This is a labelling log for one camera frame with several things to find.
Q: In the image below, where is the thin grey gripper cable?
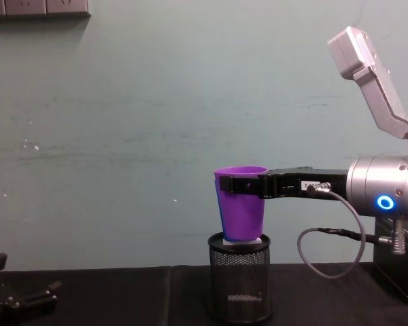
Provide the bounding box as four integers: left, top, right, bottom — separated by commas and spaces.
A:
296, 181, 394, 280

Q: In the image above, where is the black mesh pen holder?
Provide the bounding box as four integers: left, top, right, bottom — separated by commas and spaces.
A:
207, 232, 273, 325

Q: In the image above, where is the blue plastic cup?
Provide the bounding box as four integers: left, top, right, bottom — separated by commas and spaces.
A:
211, 179, 229, 239

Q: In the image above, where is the purple plastic cup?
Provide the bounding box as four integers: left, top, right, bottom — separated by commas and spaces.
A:
214, 165, 269, 243

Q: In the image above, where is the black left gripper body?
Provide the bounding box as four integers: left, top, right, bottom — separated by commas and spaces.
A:
0, 297, 58, 326

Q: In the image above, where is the black table cloth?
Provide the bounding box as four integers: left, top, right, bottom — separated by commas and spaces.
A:
0, 261, 408, 326

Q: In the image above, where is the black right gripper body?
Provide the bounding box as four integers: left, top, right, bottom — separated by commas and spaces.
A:
269, 166, 348, 201

